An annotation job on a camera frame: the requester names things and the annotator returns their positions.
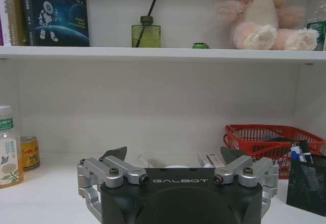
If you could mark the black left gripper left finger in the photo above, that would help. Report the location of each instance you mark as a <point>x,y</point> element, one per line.
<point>115,168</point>

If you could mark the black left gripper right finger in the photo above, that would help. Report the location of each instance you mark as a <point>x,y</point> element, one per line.
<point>242,166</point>

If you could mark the white red small box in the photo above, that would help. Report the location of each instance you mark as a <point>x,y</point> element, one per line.
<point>210,160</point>

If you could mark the red plastic basket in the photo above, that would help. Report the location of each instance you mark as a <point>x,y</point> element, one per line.
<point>254,135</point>

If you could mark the dark flat item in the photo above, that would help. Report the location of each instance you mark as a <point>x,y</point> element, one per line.
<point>280,139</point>

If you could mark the blue white tube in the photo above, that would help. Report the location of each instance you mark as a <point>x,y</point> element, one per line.
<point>295,152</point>

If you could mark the black mesh pen holder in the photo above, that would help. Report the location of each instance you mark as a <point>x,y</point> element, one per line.
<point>308,183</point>

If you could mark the yellow energy drink can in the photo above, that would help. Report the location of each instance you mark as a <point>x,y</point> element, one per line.
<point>30,155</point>

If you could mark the flower print tea bottle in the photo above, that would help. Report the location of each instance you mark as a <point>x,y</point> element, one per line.
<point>9,157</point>

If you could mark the white shelf board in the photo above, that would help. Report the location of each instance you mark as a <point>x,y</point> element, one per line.
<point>163,53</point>

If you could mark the small green round object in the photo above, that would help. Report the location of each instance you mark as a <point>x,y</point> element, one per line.
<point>201,45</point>

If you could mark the green glass diffuser bottle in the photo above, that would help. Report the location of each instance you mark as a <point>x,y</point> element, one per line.
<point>150,35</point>

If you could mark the pink plush toy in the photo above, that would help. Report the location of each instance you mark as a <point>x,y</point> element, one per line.
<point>259,15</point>

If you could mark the dark robot astronaut book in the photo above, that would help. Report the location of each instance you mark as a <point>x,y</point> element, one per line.
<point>63,17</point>

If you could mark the clear bottle with green label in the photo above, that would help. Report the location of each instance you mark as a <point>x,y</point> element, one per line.
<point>318,12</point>

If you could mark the olive tan book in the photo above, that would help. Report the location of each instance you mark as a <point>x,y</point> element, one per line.
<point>15,10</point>

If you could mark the white purple book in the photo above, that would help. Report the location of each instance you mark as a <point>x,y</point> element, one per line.
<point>3,17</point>

